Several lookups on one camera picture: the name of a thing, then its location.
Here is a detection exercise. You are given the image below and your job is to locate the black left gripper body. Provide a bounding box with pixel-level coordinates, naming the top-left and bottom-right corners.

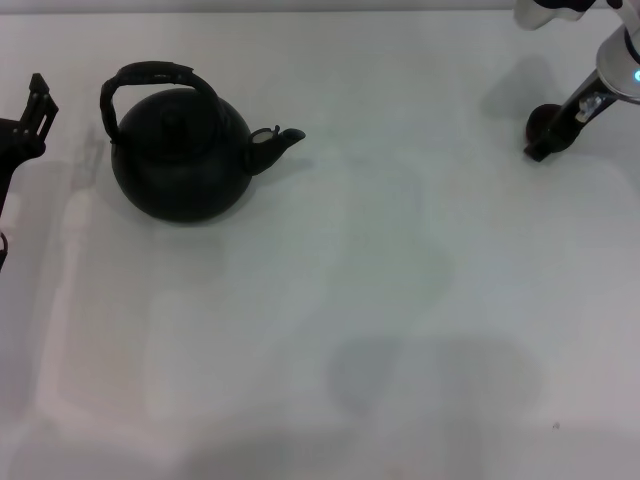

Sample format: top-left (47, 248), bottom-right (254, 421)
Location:
top-left (0, 117), bottom-right (47, 221)

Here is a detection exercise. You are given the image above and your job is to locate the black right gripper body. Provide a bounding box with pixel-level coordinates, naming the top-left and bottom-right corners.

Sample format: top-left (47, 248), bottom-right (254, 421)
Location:
top-left (546, 68), bottom-right (622, 152)

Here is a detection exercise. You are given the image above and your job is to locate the small dark brown teacup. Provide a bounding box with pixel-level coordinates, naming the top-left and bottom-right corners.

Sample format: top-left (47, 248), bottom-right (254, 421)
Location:
top-left (526, 104), bottom-right (565, 142)

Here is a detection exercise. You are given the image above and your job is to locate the black round teapot with handle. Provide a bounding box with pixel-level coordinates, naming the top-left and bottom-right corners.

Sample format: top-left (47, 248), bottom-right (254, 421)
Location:
top-left (99, 60), bottom-right (307, 224)

